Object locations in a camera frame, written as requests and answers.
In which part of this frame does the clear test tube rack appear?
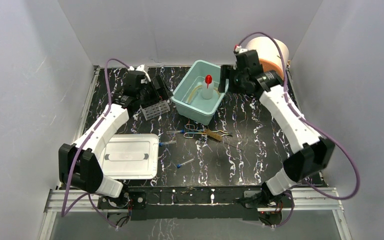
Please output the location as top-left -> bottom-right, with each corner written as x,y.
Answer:
140,100 -> 170,121

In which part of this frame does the red-cap wash bottle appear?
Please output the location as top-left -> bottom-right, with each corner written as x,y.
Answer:
201,74 -> 214,100

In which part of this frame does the tan rubber tubing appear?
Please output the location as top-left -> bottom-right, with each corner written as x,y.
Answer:
186,85 -> 221,105

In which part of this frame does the brown test tube brush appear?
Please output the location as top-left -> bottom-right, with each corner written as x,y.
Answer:
191,128 -> 246,150

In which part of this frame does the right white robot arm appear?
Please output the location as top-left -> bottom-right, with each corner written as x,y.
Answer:
218,50 -> 335,208

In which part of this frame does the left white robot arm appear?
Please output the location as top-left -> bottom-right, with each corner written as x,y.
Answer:
58,68 -> 173,208

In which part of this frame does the light teal plastic bin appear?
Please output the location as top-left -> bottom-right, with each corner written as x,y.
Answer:
171,60 -> 226,126

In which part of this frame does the round orange yellow drawer cabinet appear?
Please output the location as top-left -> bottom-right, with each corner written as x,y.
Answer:
245,36 -> 284,79

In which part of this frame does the blue-cap test tube middle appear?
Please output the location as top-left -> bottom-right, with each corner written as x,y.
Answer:
158,140 -> 177,146

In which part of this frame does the white bin lid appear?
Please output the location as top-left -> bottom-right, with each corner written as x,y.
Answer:
99,133 -> 160,180

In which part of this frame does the blue-cap test tube lower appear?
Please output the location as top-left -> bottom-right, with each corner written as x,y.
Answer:
176,159 -> 195,169

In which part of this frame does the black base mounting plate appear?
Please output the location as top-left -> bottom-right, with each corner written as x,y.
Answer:
125,187 -> 284,222

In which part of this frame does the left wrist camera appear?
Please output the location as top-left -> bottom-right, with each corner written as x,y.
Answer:
135,64 -> 151,82

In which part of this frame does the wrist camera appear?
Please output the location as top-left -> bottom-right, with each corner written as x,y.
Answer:
135,64 -> 151,82
233,45 -> 248,55

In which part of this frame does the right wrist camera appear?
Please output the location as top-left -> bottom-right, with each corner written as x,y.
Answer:
233,45 -> 248,55

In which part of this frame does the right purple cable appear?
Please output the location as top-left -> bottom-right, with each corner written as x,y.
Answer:
237,32 -> 361,201

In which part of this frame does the purple cable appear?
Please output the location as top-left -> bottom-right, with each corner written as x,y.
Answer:
60,58 -> 132,218
237,32 -> 361,201

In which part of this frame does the aluminium frame rail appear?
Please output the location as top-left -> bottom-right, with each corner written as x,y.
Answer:
39,188 -> 352,240

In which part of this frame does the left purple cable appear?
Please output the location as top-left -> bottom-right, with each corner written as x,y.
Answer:
60,58 -> 132,218

